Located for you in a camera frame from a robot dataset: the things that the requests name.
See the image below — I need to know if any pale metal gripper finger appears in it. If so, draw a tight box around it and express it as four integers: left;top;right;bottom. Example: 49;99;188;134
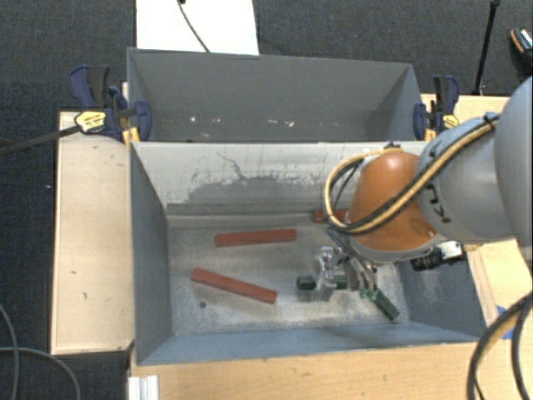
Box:
314;246;344;286
309;283;336;303

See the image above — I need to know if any dark green block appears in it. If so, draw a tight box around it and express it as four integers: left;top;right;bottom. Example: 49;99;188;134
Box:
296;272;347;292

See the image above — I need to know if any red-brown flat block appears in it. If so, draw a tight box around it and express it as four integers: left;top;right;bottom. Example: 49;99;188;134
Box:
311;208;349;225
213;227;298;248
190;267;279;306

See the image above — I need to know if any grey metal bin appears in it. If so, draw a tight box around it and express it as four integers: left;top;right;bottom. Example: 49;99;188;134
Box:
126;47;489;368

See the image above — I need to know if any pale wood board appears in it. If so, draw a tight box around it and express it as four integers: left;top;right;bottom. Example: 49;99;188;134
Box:
50;110;137;356

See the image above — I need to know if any black cylinder on white bracket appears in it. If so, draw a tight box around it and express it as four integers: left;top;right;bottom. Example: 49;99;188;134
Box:
410;240;468;273

